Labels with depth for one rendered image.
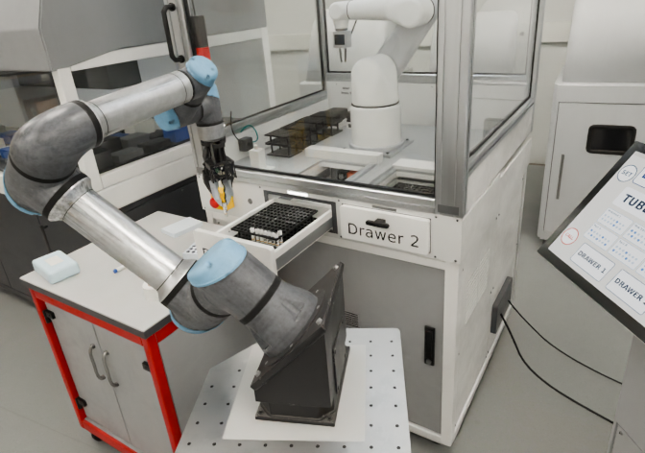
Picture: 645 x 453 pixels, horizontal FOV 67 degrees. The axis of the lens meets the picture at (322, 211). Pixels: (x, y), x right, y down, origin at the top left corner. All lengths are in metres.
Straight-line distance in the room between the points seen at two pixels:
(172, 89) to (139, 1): 1.05
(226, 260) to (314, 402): 0.32
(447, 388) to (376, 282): 0.42
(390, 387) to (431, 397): 0.72
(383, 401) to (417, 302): 0.58
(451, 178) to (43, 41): 1.40
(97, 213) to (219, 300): 0.31
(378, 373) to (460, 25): 0.82
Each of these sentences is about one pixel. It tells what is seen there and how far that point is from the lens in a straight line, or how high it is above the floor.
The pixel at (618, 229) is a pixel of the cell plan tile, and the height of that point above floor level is 1.06.
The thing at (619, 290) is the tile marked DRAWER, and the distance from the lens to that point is 1.06.
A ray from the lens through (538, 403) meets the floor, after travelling 2.23.
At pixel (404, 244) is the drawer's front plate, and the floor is 0.84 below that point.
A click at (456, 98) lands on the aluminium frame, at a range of 1.29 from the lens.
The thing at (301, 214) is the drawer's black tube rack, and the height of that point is 0.90.
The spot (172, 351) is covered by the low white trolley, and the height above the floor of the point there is 0.63.
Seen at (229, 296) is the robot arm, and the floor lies 1.03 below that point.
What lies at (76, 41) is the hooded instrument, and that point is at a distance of 2.01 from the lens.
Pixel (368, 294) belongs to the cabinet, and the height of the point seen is 0.60.
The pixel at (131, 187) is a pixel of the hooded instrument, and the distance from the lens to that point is 2.16.
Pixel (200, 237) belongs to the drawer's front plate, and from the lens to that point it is 1.47.
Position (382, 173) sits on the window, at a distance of 1.44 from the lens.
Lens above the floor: 1.53
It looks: 24 degrees down
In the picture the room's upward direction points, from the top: 5 degrees counter-clockwise
